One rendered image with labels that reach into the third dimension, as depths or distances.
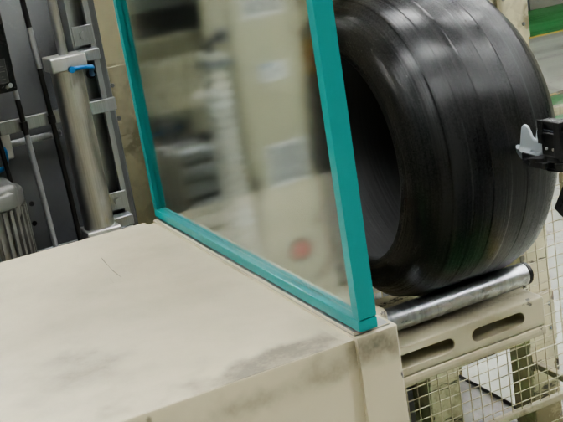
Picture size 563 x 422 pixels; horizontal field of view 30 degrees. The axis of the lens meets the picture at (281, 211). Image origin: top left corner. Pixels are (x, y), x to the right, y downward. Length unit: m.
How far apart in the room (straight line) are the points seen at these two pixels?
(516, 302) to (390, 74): 0.53
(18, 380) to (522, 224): 1.11
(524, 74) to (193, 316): 0.95
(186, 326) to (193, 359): 0.08
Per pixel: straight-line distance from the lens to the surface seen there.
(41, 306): 1.18
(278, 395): 0.92
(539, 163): 1.71
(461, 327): 1.96
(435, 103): 1.74
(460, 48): 1.81
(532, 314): 2.05
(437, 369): 1.95
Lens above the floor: 1.64
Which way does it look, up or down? 16 degrees down
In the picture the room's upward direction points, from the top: 9 degrees counter-clockwise
